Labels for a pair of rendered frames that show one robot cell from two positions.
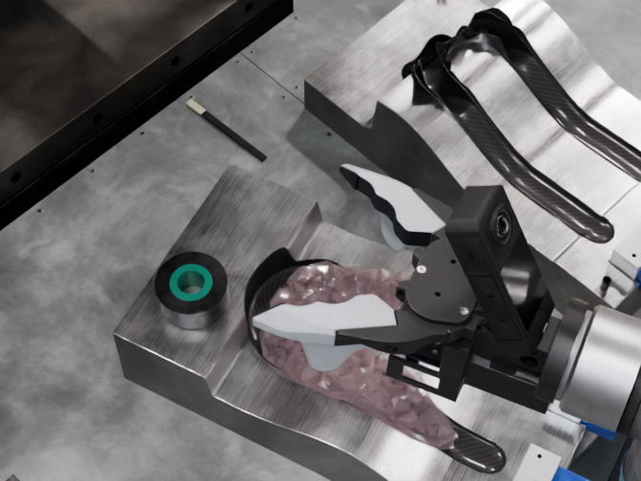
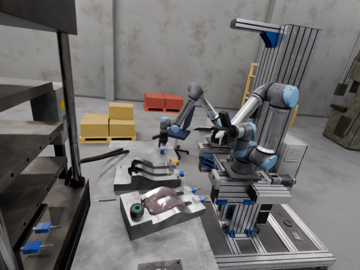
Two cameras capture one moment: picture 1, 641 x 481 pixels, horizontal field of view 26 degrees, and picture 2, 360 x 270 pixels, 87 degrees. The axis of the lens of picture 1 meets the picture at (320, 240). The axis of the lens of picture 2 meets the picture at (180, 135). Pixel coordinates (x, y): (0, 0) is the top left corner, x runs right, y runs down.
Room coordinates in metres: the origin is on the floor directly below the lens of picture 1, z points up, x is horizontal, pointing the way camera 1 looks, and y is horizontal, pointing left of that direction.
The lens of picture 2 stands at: (0.19, 0.76, 1.75)
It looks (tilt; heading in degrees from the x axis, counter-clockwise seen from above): 22 degrees down; 301
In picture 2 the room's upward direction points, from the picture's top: 7 degrees clockwise
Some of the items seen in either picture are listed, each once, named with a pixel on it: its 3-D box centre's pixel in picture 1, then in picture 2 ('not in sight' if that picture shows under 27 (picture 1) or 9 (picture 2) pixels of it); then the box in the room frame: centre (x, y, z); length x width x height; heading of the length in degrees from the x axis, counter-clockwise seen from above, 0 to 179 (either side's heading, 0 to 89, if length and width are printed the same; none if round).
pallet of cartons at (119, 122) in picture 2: not in sight; (109, 121); (3.44, -1.72, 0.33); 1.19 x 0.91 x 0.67; 40
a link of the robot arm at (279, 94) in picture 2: not in sight; (271, 128); (0.28, -0.50, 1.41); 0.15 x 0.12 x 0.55; 156
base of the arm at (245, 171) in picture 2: not in sight; (241, 163); (0.41, -0.55, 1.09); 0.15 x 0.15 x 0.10
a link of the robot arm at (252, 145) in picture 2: not in sight; (246, 150); (0.40, -0.55, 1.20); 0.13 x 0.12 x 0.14; 156
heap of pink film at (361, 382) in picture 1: (374, 336); (164, 199); (0.73, -0.06, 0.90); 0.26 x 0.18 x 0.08; 62
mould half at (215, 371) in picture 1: (367, 358); (163, 204); (0.73, -0.05, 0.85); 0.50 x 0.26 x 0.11; 62
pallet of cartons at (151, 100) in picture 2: not in sight; (163, 102); (4.22, -4.59, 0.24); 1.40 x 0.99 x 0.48; 41
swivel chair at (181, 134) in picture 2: not in sight; (178, 130); (1.93, -2.12, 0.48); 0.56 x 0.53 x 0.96; 35
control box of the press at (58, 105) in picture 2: not in sight; (62, 172); (1.69, 0.09, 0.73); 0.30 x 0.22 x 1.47; 135
